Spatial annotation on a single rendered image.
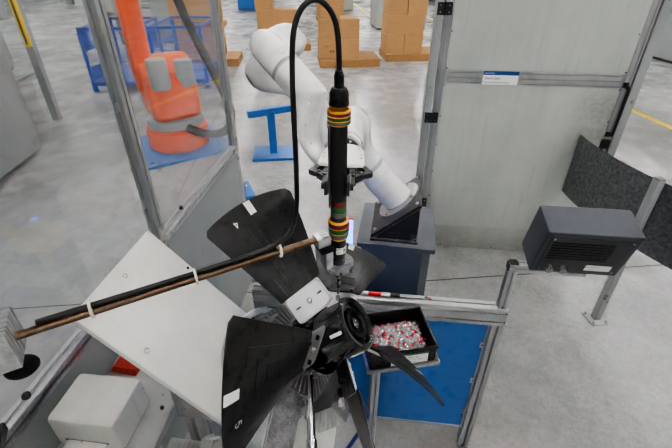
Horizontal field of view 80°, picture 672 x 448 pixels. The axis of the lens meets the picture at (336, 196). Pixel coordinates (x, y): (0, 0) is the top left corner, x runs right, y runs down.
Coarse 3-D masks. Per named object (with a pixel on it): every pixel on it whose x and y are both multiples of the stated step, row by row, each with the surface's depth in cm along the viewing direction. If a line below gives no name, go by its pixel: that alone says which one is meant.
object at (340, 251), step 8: (336, 72) 69; (336, 80) 69; (336, 88) 70; (344, 88) 70; (336, 96) 70; (344, 96) 70; (336, 104) 71; (344, 104) 71; (344, 240) 86; (336, 248) 87; (344, 248) 88; (336, 256) 88; (344, 256) 89; (336, 264) 89
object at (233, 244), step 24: (288, 192) 96; (240, 216) 88; (264, 216) 90; (288, 216) 93; (216, 240) 84; (240, 240) 86; (264, 240) 88; (288, 240) 90; (264, 264) 87; (288, 264) 88; (312, 264) 90; (288, 288) 87
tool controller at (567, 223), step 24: (552, 216) 118; (576, 216) 118; (600, 216) 118; (624, 216) 117; (528, 240) 129; (552, 240) 116; (576, 240) 115; (600, 240) 114; (624, 240) 113; (528, 264) 128; (552, 264) 124; (576, 264) 123; (600, 264) 121
